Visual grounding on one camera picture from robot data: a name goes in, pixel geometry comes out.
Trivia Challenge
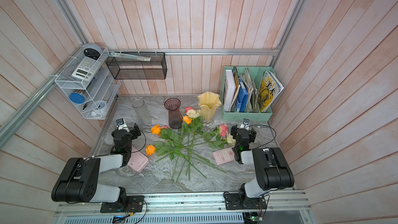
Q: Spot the pink case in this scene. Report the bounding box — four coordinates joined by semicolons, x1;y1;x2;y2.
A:
127;147;149;173

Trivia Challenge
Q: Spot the white book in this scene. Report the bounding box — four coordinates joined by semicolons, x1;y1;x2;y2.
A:
223;69;236;112

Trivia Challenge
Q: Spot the orange rose near vase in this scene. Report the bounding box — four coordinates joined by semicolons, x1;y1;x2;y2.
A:
183;115;194;180

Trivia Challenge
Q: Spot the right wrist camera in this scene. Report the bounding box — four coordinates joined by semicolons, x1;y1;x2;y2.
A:
240;118;250;130

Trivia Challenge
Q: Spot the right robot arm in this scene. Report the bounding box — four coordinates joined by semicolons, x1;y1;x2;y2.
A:
231;125;294;201

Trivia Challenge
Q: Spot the white wire shelf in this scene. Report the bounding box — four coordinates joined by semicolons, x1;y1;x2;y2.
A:
55;45;120;120

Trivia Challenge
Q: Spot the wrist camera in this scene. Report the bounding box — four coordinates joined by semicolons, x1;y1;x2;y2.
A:
116;118;130;132
240;118;250;130

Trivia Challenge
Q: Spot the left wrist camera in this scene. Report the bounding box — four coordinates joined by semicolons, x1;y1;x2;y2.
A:
116;118;130;132

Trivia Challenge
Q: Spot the blue lid jar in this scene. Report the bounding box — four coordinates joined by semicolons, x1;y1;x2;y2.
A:
68;89;87;104

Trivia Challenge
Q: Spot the purple glass vase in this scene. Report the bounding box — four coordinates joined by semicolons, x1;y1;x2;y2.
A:
164;98;183;130

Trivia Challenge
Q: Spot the yellow magazine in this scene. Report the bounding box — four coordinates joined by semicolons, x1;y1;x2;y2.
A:
257;71;284;113

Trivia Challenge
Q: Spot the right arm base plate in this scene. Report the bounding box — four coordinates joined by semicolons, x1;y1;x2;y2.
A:
223;192;267;210

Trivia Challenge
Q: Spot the black wire basket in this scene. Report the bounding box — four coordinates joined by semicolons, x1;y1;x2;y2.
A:
106;51;167;80

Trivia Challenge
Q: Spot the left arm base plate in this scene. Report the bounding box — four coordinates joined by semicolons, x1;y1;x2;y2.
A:
100;196;145;213

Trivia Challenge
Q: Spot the clear glass vase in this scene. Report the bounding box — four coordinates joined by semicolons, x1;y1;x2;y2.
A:
132;99;152;128

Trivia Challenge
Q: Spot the paper strip on basket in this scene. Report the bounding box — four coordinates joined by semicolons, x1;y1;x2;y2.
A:
109;52;151;62

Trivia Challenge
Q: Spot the cream rose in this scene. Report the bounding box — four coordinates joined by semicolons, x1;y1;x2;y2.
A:
177;109;202;180
161;133;237;159

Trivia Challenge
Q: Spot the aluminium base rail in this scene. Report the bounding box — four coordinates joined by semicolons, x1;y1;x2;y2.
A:
51;189;317;224

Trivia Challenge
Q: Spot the round grey alarm clock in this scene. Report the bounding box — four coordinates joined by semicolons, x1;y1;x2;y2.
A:
83;44;103;60

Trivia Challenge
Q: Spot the yellow ruffled vase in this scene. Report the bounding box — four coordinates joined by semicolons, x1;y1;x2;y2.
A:
197;91;222;127

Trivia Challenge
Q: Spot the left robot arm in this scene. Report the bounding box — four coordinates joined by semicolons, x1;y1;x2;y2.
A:
51;119;144;206

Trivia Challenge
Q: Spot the orange rose lower left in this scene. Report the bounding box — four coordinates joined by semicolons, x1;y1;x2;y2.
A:
145;142;226;176

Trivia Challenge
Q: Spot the blue folder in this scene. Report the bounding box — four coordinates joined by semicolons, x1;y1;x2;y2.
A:
235;77;248;113

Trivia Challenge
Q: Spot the white desk calculator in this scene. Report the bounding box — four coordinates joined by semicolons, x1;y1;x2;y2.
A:
72;57;101;81

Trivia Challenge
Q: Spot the mint green file organizer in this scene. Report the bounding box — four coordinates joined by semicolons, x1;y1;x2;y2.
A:
219;66;276;122

